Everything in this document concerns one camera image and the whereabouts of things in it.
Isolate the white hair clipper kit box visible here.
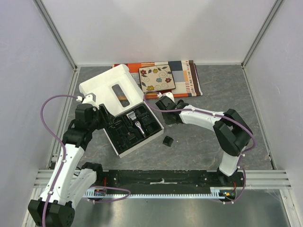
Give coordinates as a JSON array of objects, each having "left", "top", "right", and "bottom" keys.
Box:
[{"left": 79, "top": 64, "right": 164, "bottom": 158}]

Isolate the silver black hair clipper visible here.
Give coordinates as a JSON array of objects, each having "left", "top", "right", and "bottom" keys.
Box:
[{"left": 126, "top": 111, "right": 146, "bottom": 138}]

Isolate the black comb guard attachment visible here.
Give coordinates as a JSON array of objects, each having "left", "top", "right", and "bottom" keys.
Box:
[{"left": 162, "top": 136, "right": 174, "bottom": 147}]

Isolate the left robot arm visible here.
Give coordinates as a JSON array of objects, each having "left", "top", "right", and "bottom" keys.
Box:
[{"left": 28, "top": 104, "right": 114, "bottom": 227}]

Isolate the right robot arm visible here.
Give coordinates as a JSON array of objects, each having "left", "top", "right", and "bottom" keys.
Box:
[{"left": 156, "top": 96, "right": 255, "bottom": 186}]

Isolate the floral square plate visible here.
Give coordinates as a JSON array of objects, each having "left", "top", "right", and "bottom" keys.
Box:
[{"left": 139, "top": 64, "right": 176, "bottom": 92}]

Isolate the patchwork orange cloth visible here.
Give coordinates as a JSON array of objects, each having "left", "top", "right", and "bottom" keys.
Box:
[{"left": 126, "top": 60, "right": 203, "bottom": 98}]

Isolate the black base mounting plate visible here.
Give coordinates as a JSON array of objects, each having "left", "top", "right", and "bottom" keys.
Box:
[{"left": 96, "top": 170, "right": 244, "bottom": 192}]

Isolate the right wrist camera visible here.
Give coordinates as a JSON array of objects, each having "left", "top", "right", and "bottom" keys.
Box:
[{"left": 157, "top": 92, "right": 175, "bottom": 102}]

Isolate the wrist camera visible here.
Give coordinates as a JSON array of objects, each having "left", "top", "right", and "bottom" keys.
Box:
[
  {"left": 157, "top": 92, "right": 175, "bottom": 102},
  {"left": 76, "top": 93, "right": 97, "bottom": 107}
]

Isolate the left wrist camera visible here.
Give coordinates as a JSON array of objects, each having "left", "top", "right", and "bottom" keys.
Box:
[{"left": 76, "top": 93, "right": 97, "bottom": 107}]

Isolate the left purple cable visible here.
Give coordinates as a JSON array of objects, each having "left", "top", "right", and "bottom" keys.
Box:
[{"left": 40, "top": 94, "right": 131, "bottom": 227}]

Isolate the purple cable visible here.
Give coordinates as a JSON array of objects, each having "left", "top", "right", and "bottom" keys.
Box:
[
  {"left": 40, "top": 94, "right": 131, "bottom": 227},
  {"left": 143, "top": 91, "right": 258, "bottom": 205}
]

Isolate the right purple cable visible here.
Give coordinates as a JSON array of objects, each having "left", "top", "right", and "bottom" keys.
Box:
[{"left": 143, "top": 91, "right": 258, "bottom": 205}]

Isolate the grey cable duct rail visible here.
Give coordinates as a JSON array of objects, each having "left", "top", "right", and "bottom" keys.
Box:
[{"left": 83, "top": 187, "right": 237, "bottom": 200}]

